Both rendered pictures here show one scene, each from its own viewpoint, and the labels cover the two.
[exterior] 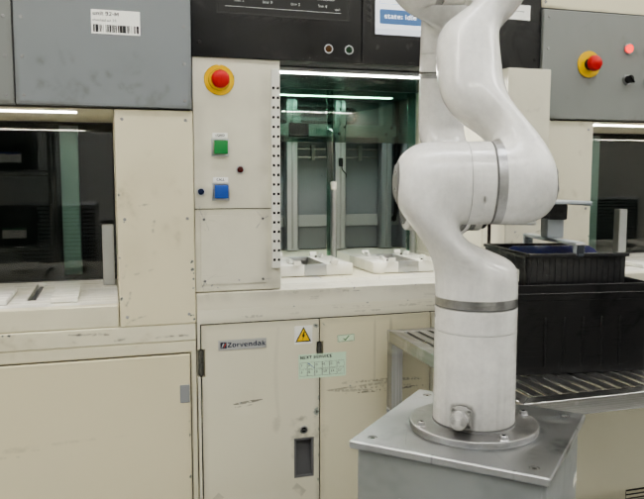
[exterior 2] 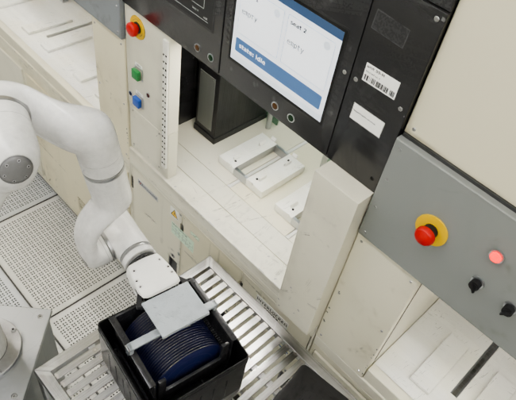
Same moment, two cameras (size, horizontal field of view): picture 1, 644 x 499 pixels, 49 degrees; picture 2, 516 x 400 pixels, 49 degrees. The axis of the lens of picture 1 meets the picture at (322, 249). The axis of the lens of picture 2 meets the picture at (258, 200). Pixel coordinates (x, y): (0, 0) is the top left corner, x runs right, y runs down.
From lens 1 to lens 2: 1.94 m
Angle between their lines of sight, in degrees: 62
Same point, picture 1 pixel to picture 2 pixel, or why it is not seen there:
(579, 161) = (389, 295)
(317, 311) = (181, 209)
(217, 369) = (137, 190)
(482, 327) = not seen: outside the picture
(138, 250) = (105, 103)
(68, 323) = not seen: hidden behind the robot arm
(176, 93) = (113, 24)
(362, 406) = not seen: hidden behind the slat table
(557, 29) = (405, 168)
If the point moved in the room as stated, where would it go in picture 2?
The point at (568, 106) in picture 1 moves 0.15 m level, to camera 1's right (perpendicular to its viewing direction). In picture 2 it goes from (390, 245) to (435, 303)
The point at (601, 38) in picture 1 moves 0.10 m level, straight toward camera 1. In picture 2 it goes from (463, 218) to (410, 217)
